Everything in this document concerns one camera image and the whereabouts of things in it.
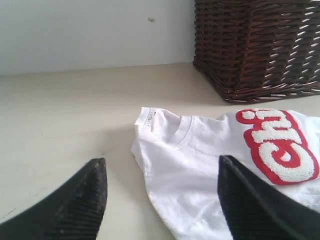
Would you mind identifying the dark brown wicker basket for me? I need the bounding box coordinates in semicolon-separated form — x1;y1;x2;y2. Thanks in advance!
193;0;320;104

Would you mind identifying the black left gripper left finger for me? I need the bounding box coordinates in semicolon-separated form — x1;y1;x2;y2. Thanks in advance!
0;158;108;240

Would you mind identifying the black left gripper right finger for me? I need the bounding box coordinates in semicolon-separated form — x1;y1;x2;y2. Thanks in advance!
217;155;320;240

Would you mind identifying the white t-shirt with red lettering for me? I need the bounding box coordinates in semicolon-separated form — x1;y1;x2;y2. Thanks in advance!
131;107;320;240

